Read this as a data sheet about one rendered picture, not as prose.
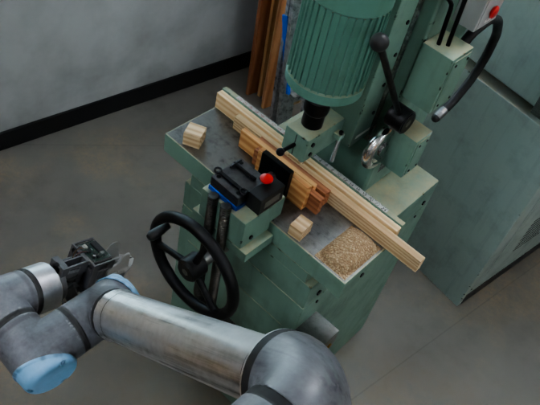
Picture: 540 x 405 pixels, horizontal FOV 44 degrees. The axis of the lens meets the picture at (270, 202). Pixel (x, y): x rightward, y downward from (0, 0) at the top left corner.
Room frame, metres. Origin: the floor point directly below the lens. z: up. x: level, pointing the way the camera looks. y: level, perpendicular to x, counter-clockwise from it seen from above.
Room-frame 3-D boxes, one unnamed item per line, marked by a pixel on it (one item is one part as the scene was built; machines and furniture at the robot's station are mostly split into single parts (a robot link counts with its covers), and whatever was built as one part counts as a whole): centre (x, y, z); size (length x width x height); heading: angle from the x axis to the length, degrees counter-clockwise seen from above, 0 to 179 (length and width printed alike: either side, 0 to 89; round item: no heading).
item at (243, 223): (1.05, 0.06, 0.91); 0.15 x 0.14 x 0.09; 58
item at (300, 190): (1.14, -0.01, 0.94); 0.16 x 0.02 x 0.08; 58
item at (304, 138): (1.22, -0.06, 1.03); 0.14 x 0.07 x 0.09; 148
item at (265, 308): (1.31, -0.11, 0.35); 0.58 x 0.45 x 0.71; 148
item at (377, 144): (1.25, -0.22, 1.02); 0.12 x 0.03 x 0.12; 148
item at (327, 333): (0.95, -0.19, 0.58); 0.12 x 0.08 x 0.08; 148
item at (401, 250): (1.16, -0.11, 0.92); 0.60 x 0.02 x 0.04; 58
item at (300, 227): (1.02, -0.08, 0.92); 0.04 x 0.04 x 0.03; 63
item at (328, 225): (1.12, 0.02, 0.87); 0.61 x 0.30 x 0.06; 58
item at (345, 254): (1.00, -0.20, 0.92); 0.14 x 0.09 x 0.04; 148
